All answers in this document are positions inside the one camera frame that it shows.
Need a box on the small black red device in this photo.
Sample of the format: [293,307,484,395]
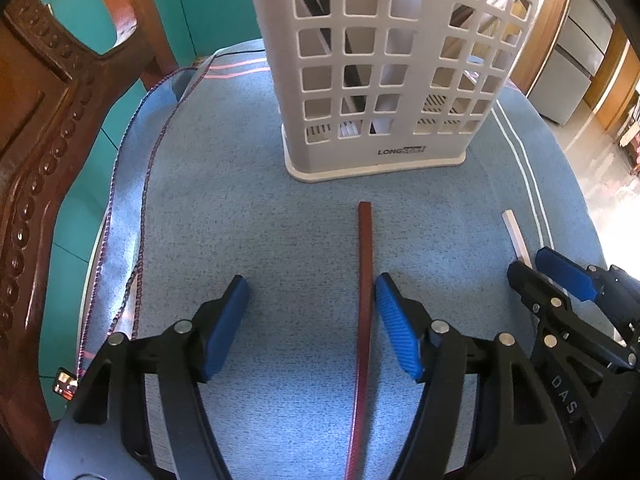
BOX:
[53,367,79,402]

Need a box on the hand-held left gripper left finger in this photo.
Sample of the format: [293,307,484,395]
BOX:
[72,275,251,480]

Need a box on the silver refrigerator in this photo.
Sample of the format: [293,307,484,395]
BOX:
[525,0,619,127]

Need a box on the black chopstick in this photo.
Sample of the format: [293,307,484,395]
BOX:
[292,0,373,111]

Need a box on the reddish brown chopstick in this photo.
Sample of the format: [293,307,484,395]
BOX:
[343,200,376,480]

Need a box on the white chopstick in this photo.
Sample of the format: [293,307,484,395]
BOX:
[501,208,534,267]

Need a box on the white plastic utensil basket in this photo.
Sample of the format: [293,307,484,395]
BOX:
[243,0,552,185]

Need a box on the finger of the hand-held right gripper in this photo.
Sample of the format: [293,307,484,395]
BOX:
[535,246,640,322]
[506,261,640,480]

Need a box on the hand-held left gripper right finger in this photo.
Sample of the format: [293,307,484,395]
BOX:
[374,272,575,480]

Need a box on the carved wooden chair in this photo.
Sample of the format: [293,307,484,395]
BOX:
[0,0,182,467]

